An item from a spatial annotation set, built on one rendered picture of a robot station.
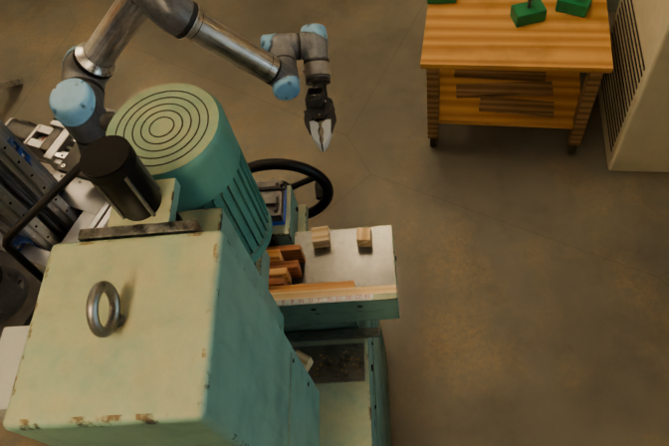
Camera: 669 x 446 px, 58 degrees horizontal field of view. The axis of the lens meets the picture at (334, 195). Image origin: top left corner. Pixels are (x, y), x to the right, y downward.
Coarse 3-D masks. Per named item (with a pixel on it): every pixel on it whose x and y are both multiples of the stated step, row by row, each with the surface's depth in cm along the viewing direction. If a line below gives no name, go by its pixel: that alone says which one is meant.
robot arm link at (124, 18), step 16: (128, 0) 149; (112, 16) 153; (128, 16) 152; (144, 16) 153; (96, 32) 158; (112, 32) 155; (128, 32) 156; (80, 48) 163; (96, 48) 159; (112, 48) 159; (64, 64) 167; (80, 64) 162; (96, 64) 162; (112, 64) 166; (64, 80) 163; (96, 80) 165
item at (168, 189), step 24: (96, 144) 68; (120, 144) 67; (96, 168) 66; (120, 168) 66; (144, 168) 72; (120, 192) 69; (144, 192) 71; (168, 192) 75; (120, 216) 74; (144, 216) 73; (168, 216) 73
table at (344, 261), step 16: (304, 208) 149; (304, 224) 146; (304, 240) 141; (336, 240) 139; (352, 240) 139; (384, 240) 138; (320, 256) 138; (336, 256) 137; (352, 256) 136; (368, 256) 136; (384, 256) 135; (304, 272) 136; (320, 272) 136; (336, 272) 135; (352, 272) 134; (368, 272) 134; (384, 272) 133; (288, 320) 133; (304, 320) 133; (320, 320) 133; (336, 320) 133; (352, 320) 133; (368, 320) 133
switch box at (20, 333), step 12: (12, 336) 72; (24, 336) 72; (0, 348) 71; (12, 348) 71; (0, 360) 70; (12, 360) 70; (0, 372) 70; (12, 372) 69; (0, 384) 69; (12, 384) 69; (0, 396) 68; (0, 408) 67
